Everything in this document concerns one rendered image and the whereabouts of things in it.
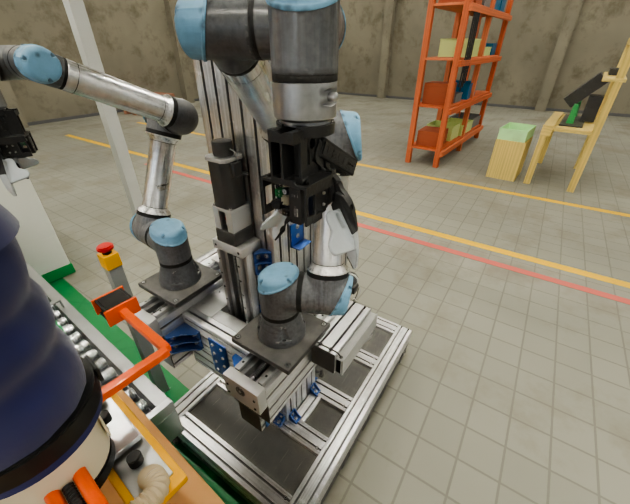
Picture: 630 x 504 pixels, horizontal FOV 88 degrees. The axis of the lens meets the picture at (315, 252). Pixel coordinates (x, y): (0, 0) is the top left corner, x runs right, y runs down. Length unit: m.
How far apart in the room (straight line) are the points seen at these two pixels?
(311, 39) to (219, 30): 0.16
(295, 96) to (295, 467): 1.58
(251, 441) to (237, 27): 1.65
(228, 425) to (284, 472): 0.36
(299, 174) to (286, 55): 0.12
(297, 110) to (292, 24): 0.08
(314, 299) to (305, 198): 0.52
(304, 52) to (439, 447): 1.98
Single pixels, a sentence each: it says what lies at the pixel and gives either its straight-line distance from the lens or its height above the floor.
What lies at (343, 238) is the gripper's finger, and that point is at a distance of 0.45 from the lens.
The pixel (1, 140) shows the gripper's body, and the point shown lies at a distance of 1.17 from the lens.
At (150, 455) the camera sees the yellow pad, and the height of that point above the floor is 1.08.
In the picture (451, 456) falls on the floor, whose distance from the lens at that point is 2.12.
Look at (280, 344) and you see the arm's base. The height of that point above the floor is 1.06.
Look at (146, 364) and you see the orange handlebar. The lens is 0.86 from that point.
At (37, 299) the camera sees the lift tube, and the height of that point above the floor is 1.50.
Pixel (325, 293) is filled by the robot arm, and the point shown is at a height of 1.24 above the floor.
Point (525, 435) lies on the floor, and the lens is 2.34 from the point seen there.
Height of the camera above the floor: 1.80
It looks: 32 degrees down
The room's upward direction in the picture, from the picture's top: straight up
